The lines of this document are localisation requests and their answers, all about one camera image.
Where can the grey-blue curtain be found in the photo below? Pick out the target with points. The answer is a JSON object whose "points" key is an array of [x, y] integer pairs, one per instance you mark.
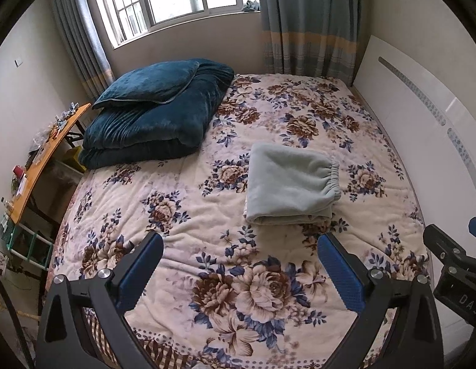
{"points": [[82, 42], [313, 38]]}

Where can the light green fleece pants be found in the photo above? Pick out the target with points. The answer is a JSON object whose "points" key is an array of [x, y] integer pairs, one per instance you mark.
{"points": [[289, 186]]}

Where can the left grey-blue curtain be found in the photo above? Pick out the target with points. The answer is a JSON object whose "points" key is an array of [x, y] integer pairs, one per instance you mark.
{"points": [[82, 42]]}

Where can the floral fleece bed blanket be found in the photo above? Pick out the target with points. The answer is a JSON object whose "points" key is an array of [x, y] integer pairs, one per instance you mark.
{"points": [[231, 294]]}

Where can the white bed headboard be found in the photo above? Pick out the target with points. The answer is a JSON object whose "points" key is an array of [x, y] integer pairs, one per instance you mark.
{"points": [[432, 131]]}

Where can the red cup on table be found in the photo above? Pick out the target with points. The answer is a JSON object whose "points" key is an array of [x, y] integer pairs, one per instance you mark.
{"points": [[19, 172]]}

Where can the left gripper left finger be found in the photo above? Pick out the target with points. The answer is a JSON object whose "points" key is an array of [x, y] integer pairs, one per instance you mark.
{"points": [[64, 339]]}

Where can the yellow box under table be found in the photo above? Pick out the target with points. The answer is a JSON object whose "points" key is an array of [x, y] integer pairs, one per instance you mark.
{"points": [[72, 159]]}

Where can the right grey-blue curtain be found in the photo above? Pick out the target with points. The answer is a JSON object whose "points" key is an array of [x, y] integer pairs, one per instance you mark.
{"points": [[313, 38]]}

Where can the folded dark teal duvet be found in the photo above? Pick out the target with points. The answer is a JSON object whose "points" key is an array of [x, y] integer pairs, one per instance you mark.
{"points": [[146, 131]]}

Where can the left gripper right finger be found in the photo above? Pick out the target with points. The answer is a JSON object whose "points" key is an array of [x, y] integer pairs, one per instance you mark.
{"points": [[414, 339]]}

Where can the green white metal rack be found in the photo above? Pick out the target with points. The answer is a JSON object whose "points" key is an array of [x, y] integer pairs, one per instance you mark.
{"points": [[24, 243]]}

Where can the orange wooden side table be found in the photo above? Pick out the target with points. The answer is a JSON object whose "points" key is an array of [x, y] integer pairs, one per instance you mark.
{"points": [[72, 132]]}

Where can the dark teal pillow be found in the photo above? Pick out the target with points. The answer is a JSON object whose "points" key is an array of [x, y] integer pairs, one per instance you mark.
{"points": [[159, 83]]}

